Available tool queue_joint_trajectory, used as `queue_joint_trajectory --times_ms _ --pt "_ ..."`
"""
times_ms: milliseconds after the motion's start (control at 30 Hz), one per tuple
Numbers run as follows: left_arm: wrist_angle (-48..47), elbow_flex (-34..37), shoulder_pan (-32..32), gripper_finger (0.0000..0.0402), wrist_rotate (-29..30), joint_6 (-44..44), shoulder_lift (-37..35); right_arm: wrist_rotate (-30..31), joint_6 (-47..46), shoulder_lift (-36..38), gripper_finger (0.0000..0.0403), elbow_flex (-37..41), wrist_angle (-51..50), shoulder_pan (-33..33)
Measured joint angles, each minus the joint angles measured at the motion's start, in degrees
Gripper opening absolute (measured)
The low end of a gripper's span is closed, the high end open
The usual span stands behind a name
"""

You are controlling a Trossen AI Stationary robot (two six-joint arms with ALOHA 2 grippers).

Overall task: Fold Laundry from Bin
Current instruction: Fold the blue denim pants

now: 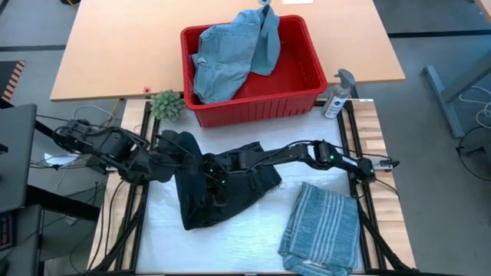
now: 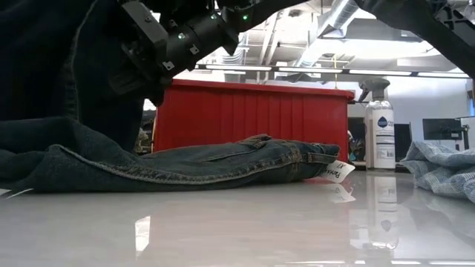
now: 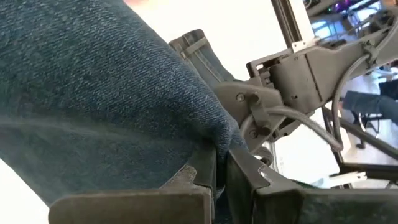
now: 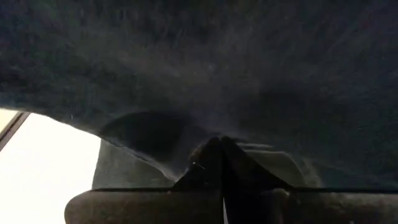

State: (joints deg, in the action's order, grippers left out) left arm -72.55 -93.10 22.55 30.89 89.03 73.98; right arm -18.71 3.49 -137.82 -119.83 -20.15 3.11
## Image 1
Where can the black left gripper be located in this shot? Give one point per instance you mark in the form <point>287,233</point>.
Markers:
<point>169,161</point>

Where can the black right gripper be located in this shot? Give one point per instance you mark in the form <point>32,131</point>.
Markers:
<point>230,165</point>

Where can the dark navy garment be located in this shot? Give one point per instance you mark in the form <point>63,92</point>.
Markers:
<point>230,199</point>

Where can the light blue denim garment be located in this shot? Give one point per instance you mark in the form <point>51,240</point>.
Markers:
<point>226,53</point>

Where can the blue white striped shirt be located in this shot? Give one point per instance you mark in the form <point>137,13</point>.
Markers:
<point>322,230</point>

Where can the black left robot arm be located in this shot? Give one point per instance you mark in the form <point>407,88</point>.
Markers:
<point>111,149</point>

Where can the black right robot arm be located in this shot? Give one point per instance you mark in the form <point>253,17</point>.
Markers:
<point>322,155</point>

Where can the red plastic laundry bin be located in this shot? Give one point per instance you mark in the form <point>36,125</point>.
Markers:
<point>299,103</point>

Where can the small potted green plant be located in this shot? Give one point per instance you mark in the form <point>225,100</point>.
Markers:
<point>165,106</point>

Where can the small red object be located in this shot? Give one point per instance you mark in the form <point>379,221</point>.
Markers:
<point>146,90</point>

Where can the white padded table mat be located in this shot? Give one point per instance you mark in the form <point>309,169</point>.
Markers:
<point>249,245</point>

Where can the white round base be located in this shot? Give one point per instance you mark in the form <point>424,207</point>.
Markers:
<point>53,159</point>

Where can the clear spray bottle grey trigger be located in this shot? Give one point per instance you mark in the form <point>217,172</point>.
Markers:
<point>334,102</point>

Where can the light wooden desk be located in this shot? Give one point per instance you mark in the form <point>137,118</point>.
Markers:
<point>115,46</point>

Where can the black monitor pole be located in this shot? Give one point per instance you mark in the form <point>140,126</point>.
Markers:
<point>44,128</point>

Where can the dark grey monitor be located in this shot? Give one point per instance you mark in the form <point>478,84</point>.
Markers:
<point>15,153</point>

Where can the white paper sheet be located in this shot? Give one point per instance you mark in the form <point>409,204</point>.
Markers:
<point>297,1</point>

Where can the black keyboard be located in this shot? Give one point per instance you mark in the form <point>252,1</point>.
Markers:
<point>5,232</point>

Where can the grey desk leg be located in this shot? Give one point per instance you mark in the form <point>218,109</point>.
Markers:
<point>447,96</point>

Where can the black chair base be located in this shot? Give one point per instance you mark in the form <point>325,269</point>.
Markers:
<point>475,147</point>

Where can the silver metal bracket plate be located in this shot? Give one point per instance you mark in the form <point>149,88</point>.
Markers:
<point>383,165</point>

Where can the black aluminium table frame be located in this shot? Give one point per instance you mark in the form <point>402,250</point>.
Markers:
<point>368,237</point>

